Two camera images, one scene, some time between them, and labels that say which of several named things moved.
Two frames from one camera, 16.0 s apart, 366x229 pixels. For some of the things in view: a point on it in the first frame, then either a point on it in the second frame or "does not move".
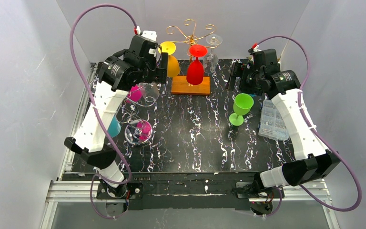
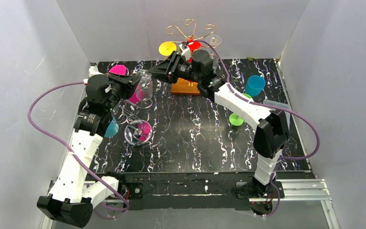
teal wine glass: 114,128 does not move
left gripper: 162,73 → 121,84
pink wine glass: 134,95 does not move
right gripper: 233,75 → 173,65
